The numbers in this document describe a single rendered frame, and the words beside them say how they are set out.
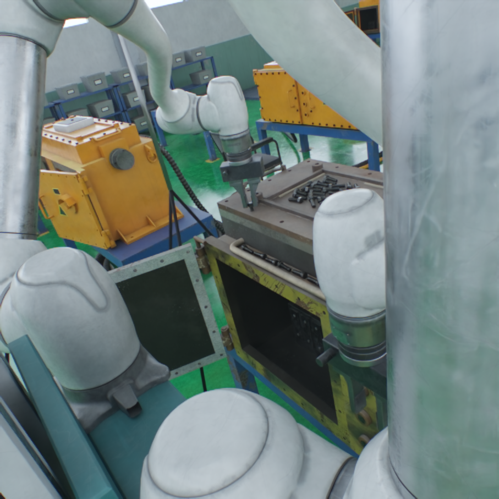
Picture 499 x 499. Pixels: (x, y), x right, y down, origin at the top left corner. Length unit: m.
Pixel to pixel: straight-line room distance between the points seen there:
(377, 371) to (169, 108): 0.95
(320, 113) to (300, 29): 4.50
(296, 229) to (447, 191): 1.10
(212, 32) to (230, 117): 10.21
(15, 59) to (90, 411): 0.65
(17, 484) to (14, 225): 0.59
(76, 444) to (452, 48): 0.48
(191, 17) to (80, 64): 2.76
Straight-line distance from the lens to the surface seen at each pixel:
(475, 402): 0.24
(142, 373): 0.86
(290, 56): 0.37
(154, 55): 1.11
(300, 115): 5.10
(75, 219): 3.43
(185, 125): 1.38
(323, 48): 0.37
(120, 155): 3.17
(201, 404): 0.41
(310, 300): 1.23
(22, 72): 0.99
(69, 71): 10.06
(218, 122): 1.33
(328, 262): 0.55
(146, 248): 3.16
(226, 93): 1.31
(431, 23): 0.19
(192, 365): 1.95
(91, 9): 0.98
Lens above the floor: 1.96
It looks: 29 degrees down
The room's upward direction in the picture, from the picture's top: 14 degrees counter-clockwise
